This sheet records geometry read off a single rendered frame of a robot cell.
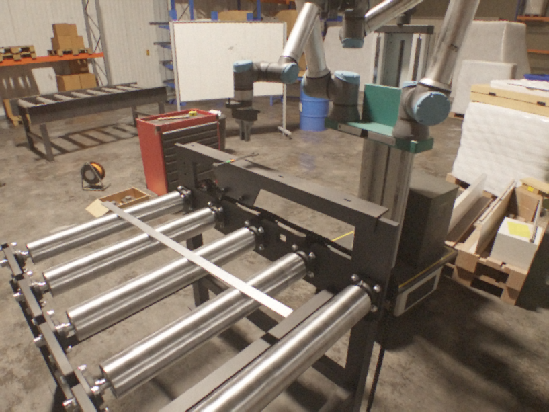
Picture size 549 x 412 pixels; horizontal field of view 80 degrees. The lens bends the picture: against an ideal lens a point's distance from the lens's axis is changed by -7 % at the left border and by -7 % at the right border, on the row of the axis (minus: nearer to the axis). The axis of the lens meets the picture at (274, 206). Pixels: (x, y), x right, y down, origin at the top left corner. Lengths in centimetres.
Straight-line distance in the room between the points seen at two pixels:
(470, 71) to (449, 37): 769
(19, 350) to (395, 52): 287
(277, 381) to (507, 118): 383
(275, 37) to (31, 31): 699
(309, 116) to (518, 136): 389
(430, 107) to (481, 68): 767
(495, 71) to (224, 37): 597
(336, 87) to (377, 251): 114
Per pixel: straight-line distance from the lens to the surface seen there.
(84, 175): 482
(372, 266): 129
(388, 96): 208
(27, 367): 259
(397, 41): 215
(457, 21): 167
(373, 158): 228
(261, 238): 162
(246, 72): 159
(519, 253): 288
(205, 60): 603
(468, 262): 294
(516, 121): 432
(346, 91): 210
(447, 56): 166
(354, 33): 157
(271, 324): 193
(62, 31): 1035
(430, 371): 233
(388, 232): 120
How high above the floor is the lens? 170
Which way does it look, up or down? 26 degrees down
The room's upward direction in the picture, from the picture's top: straight up
